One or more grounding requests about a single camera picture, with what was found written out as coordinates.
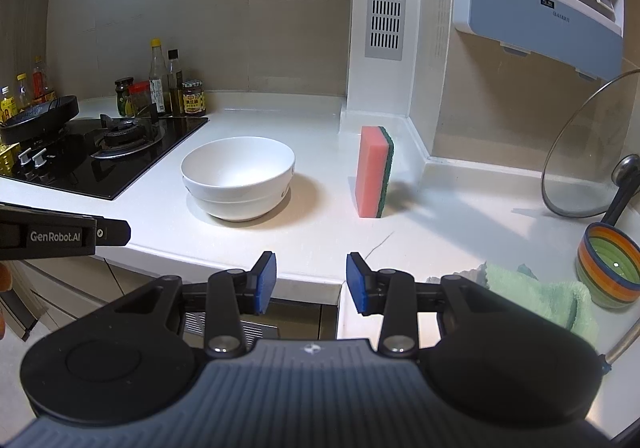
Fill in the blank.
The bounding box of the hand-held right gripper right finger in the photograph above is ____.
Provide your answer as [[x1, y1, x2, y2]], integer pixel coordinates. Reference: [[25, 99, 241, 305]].
[[346, 252, 507, 360]]

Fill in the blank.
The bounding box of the black frying pan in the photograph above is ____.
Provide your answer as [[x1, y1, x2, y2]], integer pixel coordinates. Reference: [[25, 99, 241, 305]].
[[0, 94, 81, 145]]

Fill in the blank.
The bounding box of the metal utensil handle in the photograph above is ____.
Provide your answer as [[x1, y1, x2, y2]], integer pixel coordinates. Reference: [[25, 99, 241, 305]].
[[599, 314, 640, 372]]

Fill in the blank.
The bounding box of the black burner grate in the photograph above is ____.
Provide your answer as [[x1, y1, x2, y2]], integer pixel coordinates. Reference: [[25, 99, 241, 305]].
[[90, 113, 166, 159]]

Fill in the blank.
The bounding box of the green cloth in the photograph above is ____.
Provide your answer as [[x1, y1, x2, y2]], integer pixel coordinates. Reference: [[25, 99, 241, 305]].
[[479, 261, 601, 350]]

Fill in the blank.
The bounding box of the small yellow bottle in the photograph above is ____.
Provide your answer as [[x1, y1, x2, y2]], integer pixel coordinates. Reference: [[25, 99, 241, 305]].
[[0, 84, 19, 123]]

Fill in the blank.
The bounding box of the yellow-capped seasoning bottle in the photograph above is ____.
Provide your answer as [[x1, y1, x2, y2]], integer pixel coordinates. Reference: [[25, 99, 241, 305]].
[[16, 72, 32, 109]]

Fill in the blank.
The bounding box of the glass pot lid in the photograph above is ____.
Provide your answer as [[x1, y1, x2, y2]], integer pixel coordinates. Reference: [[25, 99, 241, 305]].
[[541, 70, 640, 219]]

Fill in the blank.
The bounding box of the sauce jar with yellow-red label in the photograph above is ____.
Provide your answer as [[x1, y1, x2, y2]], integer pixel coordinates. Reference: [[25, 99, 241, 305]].
[[180, 80, 207, 117]]

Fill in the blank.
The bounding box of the person's left hand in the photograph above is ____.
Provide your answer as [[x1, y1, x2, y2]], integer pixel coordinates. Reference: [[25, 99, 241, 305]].
[[0, 263, 12, 340]]

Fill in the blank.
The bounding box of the oil bottle with black cap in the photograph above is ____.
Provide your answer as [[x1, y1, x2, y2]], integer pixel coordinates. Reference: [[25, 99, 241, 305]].
[[166, 49, 185, 118]]

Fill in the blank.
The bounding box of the striped colourful cup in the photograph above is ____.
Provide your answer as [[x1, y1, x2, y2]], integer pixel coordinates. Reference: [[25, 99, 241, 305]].
[[574, 155, 640, 309]]

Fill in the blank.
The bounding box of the yellow packet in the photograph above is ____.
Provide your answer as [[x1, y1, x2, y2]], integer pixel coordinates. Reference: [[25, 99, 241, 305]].
[[0, 143, 19, 177]]

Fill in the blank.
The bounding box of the clear bottle with yellow cap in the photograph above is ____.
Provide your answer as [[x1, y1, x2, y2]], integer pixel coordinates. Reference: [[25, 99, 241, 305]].
[[148, 38, 167, 118]]

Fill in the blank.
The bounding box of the kitchen cabinet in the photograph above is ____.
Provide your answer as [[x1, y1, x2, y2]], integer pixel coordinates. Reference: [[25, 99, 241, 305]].
[[0, 255, 342, 345]]

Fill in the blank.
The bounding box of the pink and green sponge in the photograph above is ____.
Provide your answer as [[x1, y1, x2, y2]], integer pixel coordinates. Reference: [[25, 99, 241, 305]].
[[355, 126, 395, 219]]

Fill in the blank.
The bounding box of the blue and white wall appliance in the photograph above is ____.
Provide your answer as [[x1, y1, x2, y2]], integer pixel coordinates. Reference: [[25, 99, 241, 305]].
[[452, 0, 629, 81]]

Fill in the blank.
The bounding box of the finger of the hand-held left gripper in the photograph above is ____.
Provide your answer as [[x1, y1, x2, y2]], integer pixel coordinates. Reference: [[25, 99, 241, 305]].
[[0, 205, 132, 247]]

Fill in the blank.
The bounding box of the black glass gas stove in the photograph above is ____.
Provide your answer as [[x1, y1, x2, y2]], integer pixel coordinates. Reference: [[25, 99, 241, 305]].
[[0, 115, 210, 201]]

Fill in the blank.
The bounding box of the white ceramic bowl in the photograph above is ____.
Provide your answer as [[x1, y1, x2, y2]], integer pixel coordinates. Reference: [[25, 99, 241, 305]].
[[180, 137, 296, 223]]

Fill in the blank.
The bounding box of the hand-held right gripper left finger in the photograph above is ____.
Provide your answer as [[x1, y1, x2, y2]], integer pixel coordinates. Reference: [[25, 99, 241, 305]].
[[107, 251, 277, 360]]

